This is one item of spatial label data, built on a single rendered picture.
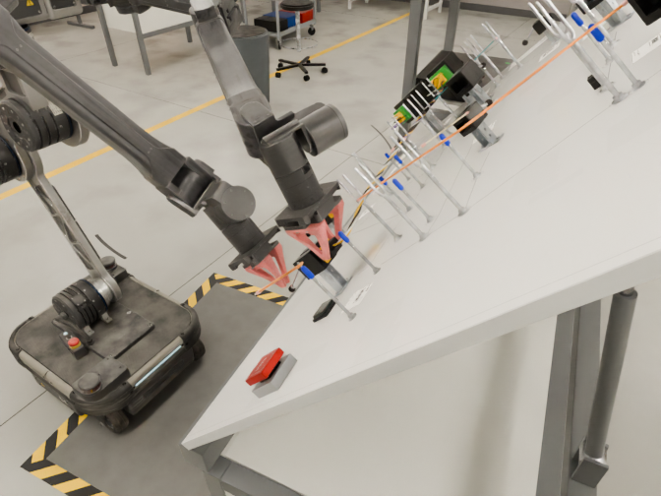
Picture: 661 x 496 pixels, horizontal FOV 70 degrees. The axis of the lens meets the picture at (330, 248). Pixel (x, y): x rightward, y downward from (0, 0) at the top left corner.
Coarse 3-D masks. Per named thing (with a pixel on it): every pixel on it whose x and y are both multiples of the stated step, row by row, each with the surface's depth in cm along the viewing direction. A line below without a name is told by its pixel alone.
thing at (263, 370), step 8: (272, 352) 68; (280, 352) 67; (264, 360) 68; (272, 360) 66; (256, 368) 68; (264, 368) 65; (272, 368) 66; (248, 376) 68; (256, 376) 65; (264, 376) 64; (248, 384) 68
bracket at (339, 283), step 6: (330, 264) 80; (330, 270) 82; (336, 270) 81; (324, 276) 80; (330, 276) 79; (336, 276) 81; (342, 276) 81; (330, 282) 80; (336, 282) 80; (342, 282) 82; (336, 288) 81; (342, 288) 80; (336, 294) 80
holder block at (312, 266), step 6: (318, 246) 78; (306, 252) 78; (312, 252) 77; (300, 258) 79; (306, 258) 78; (312, 258) 77; (318, 258) 77; (294, 264) 80; (306, 264) 79; (312, 264) 78; (318, 264) 77; (324, 264) 77; (300, 270) 81; (312, 270) 79; (318, 270) 78; (324, 270) 78; (306, 276) 81
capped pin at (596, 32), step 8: (592, 24) 49; (592, 32) 49; (600, 32) 49; (600, 40) 50; (608, 48) 50; (616, 56) 50; (624, 64) 50; (624, 72) 50; (632, 80) 50; (632, 88) 51
